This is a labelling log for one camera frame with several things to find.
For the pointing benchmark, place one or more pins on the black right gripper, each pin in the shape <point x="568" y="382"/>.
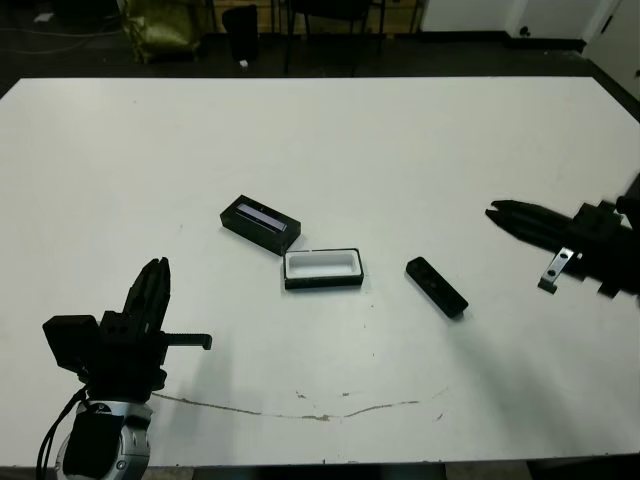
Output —
<point x="605" y="245"/>

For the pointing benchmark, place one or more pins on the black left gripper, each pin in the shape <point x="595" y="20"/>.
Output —
<point x="125" y="365"/>

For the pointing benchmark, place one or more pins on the black box lid with print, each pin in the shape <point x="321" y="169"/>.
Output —
<point x="260" y="235"/>

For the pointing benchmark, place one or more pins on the slim black camera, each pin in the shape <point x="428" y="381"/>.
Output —
<point x="435" y="287"/>

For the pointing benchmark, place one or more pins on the black box base white insert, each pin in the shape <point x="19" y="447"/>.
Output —
<point x="320" y="282"/>

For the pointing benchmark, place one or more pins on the small black castor wheel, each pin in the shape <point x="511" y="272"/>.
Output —
<point x="525" y="31"/>

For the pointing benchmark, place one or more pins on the white door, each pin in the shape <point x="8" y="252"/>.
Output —
<point x="620" y="40"/>

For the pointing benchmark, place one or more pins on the olive green plastic bag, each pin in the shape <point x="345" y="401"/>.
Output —
<point x="160" y="30"/>

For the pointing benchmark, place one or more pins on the tall black bin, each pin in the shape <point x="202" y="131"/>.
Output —
<point x="241" y="30"/>

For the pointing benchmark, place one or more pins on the white paper sheet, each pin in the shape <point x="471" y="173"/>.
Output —
<point x="43" y="17"/>

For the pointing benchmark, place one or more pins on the black office chair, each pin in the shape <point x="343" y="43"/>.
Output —
<point x="325" y="10"/>

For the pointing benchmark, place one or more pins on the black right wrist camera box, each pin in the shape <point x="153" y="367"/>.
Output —
<point x="629" y="205"/>

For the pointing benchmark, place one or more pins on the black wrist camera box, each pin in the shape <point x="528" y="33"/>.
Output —
<point x="629" y="205"/>
<point x="70" y="340"/>

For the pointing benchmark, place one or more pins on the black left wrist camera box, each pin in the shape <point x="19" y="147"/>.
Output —
<point x="70" y="340"/>

